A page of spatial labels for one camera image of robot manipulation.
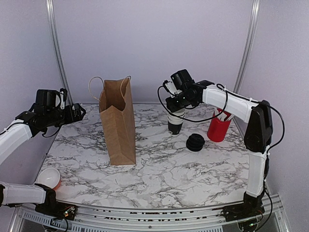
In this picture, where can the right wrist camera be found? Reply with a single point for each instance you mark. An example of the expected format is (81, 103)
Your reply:
(170, 88)

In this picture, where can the brown paper bag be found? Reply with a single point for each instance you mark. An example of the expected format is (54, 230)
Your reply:
(118, 122)

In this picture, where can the aluminium frame post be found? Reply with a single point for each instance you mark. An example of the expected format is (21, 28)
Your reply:
(57, 50)
(248, 44)

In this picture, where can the orange white bowl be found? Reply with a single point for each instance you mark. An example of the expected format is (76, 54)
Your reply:
(49, 177)

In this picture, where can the front aluminium rail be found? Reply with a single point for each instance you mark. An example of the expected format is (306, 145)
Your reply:
(215, 218)

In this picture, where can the right aluminium frame post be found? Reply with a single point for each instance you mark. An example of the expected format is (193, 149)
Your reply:
(248, 44)

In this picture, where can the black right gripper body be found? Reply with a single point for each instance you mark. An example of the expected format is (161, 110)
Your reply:
(182, 103)

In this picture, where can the red utensil cup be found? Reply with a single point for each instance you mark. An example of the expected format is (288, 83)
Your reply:
(219, 125)

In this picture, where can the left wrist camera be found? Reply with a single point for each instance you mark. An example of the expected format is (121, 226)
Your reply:
(63, 97)

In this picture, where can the stack of black lids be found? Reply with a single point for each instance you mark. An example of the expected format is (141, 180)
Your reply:
(195, 142)

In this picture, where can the stack of paper coffee cups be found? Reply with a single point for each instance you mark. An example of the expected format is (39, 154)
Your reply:
(175, 121)

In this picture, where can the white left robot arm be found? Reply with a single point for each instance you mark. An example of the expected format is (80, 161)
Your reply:
(14, 152)

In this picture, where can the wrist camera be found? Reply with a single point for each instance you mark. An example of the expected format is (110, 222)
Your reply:
(170, 88)
(63, 97)

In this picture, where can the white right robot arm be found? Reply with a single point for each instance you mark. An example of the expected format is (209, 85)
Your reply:
(257, 140)

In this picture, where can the left aluminium frame post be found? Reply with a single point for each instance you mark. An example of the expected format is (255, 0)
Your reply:
(57, 50)

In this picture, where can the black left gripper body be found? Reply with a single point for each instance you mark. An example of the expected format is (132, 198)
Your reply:
(53, 119)

